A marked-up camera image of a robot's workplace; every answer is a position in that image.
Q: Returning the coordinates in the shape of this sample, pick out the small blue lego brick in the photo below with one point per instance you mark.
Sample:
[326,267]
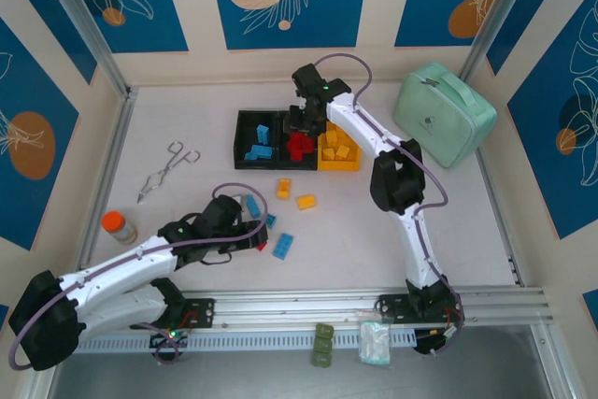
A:
[270,220]
[251,155]

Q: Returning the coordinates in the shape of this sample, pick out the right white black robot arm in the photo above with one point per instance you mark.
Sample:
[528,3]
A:
[360,123]

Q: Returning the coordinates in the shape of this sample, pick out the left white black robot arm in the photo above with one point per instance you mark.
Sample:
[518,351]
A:
[117,268]

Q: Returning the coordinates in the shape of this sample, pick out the yellow plastic bin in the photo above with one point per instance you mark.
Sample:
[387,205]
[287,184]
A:
[336,165]

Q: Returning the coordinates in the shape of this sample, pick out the black plastic bin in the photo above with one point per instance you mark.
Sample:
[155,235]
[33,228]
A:
[243,123]
[285,164]

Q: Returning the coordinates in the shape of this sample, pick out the metal scissor tongs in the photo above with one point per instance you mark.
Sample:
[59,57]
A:
[161,175]

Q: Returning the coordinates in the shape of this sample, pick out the orange lid bottle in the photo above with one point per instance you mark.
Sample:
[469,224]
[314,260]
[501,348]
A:
[119,228]

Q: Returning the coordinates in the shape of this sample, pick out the base electronics wiring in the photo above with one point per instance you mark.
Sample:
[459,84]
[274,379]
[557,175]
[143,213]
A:
[168,336]
[441,334]

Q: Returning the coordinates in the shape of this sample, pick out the olive green square block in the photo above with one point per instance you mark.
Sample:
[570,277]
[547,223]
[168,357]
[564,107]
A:
[323,345]
[321,360]
[324,331]

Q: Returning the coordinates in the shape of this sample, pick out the mint green zip bag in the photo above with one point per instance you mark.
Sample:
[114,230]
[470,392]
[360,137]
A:
[434,109]

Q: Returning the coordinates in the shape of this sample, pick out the clear plastic bag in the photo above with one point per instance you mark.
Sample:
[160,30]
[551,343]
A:
[374,340]

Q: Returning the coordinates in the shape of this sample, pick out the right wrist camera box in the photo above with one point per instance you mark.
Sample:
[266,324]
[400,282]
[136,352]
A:
[308,75]

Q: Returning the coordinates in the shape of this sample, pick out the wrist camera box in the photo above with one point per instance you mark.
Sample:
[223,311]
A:
[308,75]
[219,212]

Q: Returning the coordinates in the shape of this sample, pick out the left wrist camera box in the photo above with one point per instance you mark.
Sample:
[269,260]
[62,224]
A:
[219,212]

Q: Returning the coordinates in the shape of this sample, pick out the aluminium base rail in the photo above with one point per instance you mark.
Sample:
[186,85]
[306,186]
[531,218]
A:
[303,305]

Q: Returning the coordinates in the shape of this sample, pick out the aluminium side rail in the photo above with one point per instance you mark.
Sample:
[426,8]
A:
[114,151]
[500,231]

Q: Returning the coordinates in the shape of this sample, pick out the aluminium frame post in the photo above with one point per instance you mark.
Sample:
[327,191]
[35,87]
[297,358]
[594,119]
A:
[85,20]
[490,20]

